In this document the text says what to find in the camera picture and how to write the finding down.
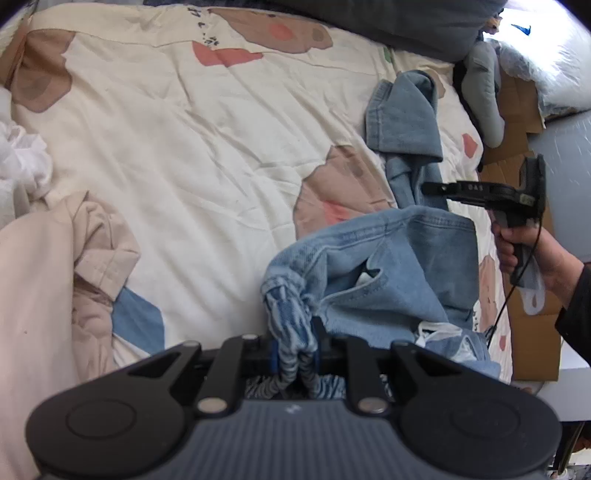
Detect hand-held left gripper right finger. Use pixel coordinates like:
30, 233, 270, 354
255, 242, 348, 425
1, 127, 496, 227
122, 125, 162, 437
311, 318, 467, 416

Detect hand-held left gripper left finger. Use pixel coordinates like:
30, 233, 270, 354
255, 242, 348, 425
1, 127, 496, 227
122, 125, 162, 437
124, 333, 280, 416

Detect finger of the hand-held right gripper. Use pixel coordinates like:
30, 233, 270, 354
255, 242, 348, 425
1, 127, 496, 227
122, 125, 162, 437
421, 181, 462, 200

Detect light blue denim pants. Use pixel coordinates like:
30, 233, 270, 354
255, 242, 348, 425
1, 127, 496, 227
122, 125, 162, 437
245, 69, 504, 402

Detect person's right hand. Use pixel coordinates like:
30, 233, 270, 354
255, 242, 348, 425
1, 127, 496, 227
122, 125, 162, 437
492, 222, 583, 309

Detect grey upright panel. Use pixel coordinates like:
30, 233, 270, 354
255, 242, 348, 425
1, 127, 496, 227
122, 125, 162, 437
526, 111, 591, 268

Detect grey neck pillow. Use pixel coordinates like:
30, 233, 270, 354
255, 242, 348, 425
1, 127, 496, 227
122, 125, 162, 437
464, 39, 506, 148

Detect clear plastic bag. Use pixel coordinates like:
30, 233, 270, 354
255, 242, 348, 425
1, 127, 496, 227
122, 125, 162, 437
496, 9, 591, 121

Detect flattened cardboard sheet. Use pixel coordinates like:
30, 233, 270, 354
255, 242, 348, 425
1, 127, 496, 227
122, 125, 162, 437
480, 69, 561, 381

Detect dark grey pillow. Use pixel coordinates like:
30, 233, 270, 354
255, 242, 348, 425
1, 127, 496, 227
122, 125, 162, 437
272, 0, 509, 63

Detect cream bear print blanket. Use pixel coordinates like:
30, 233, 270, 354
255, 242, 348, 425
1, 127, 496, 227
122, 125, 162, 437
0, 4, 513, 384

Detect pale pink garment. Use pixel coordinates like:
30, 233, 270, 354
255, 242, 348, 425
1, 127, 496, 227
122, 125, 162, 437
0, 191, 141, 480

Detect white crumpled cloth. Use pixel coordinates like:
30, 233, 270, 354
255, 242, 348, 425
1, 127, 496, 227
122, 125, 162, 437
0, 122, 54, 213

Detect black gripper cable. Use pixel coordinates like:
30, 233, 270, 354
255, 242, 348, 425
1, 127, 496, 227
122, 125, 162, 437
485, 226, 541, 352

